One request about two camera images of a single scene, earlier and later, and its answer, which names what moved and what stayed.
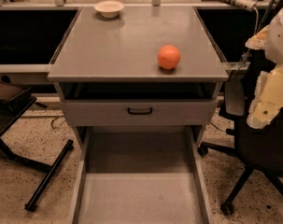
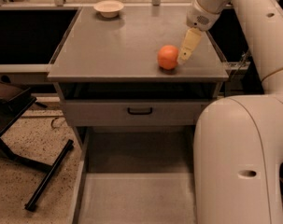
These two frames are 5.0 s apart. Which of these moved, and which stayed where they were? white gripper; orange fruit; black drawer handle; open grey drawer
Moved: white gripper
Stayed: orange fruit; black drawer handle; open grey drawer
